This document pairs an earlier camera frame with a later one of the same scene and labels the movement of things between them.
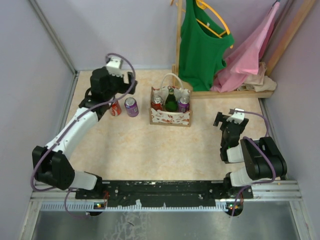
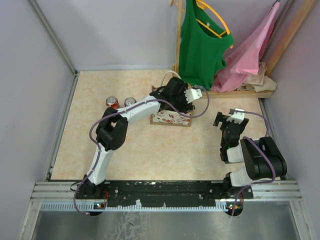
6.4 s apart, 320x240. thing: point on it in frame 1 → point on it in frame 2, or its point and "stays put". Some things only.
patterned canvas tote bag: (161, 117) stays put
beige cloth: (259, 82) stays put
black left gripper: (127, 83) → (183, 105)
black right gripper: (225, 121) stays put
